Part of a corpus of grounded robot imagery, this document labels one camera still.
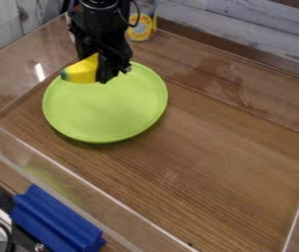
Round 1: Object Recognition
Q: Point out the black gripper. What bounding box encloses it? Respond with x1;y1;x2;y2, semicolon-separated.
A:
67;3;132;84

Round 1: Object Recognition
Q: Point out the green round plate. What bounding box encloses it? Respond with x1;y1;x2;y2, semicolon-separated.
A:
41;62;170;144

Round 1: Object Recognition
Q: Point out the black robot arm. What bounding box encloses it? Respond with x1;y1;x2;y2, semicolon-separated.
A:
67;0;134;84

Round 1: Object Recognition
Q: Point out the clear acrylic tray wall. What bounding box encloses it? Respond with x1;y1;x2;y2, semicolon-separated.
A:
0;127;198;252

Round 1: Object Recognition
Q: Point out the yellow toy banana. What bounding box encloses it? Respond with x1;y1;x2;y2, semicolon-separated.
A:
60;53;100;84

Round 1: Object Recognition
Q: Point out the blue plastic block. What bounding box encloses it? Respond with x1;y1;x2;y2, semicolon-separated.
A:
9;184;107;252

